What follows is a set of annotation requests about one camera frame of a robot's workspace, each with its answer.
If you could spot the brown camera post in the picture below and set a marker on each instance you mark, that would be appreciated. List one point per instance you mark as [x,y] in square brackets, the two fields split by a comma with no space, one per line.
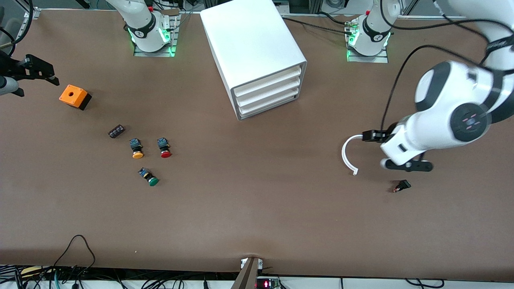
[247,277]

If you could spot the small black rocker switch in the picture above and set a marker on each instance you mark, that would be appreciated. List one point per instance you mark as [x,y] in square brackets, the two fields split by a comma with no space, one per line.
[403,185]

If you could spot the orange box with black base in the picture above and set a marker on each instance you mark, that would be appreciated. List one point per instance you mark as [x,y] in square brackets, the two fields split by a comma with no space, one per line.
[72,96]

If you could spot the green push button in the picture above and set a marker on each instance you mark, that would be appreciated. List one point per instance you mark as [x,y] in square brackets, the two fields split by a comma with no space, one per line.
[152,181]

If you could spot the white curved plastic piece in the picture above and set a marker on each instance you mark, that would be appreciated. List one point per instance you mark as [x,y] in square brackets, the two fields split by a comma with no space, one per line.
[343,154]

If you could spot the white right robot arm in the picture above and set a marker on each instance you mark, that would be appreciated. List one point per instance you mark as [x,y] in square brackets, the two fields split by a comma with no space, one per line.
[144,24]

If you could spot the red push button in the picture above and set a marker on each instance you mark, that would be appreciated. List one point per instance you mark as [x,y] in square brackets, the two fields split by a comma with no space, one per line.
[165,153]

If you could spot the small black terminal block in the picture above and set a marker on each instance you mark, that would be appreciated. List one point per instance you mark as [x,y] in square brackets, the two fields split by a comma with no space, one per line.
[116,131]

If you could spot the yellow push button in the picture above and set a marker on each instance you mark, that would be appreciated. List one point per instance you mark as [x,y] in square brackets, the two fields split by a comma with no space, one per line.
[137,154]

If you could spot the white shallow drawer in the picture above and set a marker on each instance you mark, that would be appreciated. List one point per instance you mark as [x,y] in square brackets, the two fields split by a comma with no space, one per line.
[267,93]
[267,81]
[267,104]

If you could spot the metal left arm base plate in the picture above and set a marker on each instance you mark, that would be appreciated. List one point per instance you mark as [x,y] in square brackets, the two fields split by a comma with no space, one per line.
[377,59]

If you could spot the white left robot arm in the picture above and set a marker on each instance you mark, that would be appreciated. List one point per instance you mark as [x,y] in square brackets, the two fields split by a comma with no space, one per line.
[445,96]

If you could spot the white drawer cabinet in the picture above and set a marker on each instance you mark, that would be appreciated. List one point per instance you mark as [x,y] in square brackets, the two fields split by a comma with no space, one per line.
[253,36]

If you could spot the small red led display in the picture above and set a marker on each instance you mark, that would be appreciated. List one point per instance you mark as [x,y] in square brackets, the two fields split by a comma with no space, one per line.
[267,284]

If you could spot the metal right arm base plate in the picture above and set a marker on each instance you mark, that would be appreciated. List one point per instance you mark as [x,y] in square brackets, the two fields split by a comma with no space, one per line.
[154,53]

